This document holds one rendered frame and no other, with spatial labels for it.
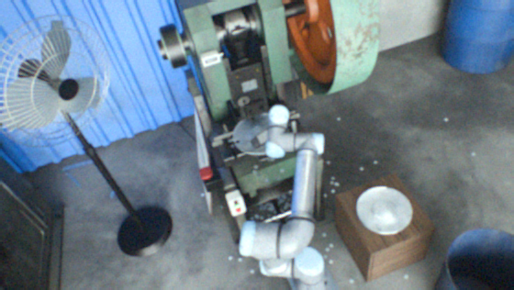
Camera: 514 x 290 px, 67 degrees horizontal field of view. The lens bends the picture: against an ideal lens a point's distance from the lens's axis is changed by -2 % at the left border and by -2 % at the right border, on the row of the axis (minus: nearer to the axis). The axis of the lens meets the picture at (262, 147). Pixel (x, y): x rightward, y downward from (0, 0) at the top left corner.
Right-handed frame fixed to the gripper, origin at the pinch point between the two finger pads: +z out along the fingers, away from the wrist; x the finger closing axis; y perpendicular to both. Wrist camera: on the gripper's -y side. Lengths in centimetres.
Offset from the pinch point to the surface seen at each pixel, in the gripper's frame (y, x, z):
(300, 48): 37, 43, 0
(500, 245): 84, -86, 15
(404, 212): 56, -53, 32
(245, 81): 0.5, 30.0, -11.6
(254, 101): 2.4, 23.5, -1.1
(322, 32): 39, 31, -27
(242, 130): -6.2, 19.0, 18.0
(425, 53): 191, 65, 127
